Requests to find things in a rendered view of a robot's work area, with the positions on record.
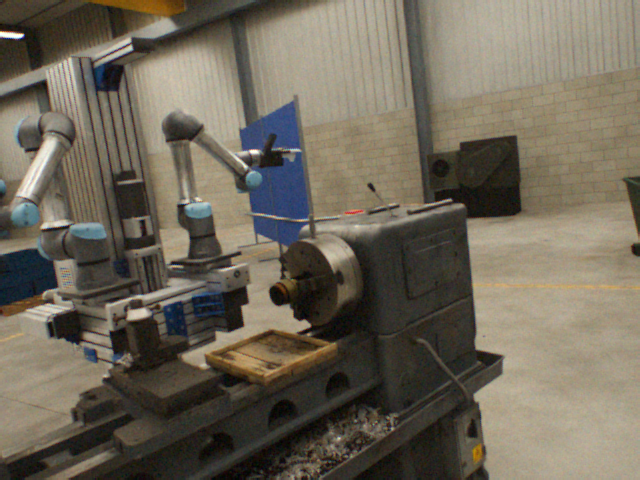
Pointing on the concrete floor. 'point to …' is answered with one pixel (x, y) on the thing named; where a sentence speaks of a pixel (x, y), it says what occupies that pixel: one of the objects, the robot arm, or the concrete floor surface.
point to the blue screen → (279, 177)
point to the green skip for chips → (634, 205)
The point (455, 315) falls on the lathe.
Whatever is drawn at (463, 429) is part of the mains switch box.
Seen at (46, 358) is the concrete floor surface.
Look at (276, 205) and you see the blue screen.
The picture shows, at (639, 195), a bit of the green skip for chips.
